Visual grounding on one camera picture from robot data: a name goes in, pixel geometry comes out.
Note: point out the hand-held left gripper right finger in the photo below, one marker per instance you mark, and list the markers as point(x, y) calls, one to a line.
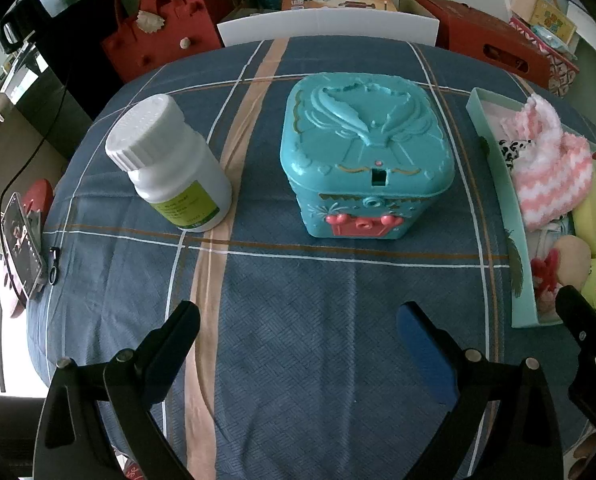
point(422, 350)

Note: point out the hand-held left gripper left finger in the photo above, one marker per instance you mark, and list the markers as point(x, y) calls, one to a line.
point(175, 345)

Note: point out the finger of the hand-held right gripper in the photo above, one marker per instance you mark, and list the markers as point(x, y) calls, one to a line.
point(575, 310)

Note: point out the red pink chenille knot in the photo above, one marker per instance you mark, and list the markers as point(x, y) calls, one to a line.
point(545, 270)

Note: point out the beige makeup puff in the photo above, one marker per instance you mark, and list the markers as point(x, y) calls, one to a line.
point(572, 260)

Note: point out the mint green tray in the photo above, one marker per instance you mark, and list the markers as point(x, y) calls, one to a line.
point(520, 280)

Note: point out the yellow sponge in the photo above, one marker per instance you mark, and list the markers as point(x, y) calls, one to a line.
point(590, 210)

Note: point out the pink striped fluffy cloth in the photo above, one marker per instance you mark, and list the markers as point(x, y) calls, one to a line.
point(552, 180)

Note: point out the leopard print cloth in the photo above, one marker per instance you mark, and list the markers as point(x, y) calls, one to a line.
point(512, 152)

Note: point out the teal plastic box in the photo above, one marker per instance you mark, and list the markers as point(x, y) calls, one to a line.
point(362, 150)

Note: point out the blue plaid blanket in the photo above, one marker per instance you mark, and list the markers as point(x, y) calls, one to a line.
point(303, 285)

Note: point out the black carabiner clip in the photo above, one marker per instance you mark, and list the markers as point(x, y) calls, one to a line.
point(53, 275)

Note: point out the pink board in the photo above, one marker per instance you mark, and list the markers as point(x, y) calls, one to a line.
point(13, 300)

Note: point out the white pill bottle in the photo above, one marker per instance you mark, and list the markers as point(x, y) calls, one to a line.
point(173, 170)

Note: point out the black handheld device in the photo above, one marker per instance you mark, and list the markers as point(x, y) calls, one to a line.
point(20, 245)

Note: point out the red round object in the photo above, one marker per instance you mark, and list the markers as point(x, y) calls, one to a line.
point(40, 192)

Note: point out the dark cabinet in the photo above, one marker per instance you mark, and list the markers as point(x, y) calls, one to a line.
point(53, 110)

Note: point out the beige small bag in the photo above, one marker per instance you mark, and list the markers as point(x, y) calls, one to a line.
point(547, 15)

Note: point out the red felt handbag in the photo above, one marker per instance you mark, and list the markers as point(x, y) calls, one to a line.
point(163, 45)

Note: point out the white foam board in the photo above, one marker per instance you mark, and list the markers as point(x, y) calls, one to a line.
point(328, 27)

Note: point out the electric kettle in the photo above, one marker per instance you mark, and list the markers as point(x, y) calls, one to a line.
point(10, 35)

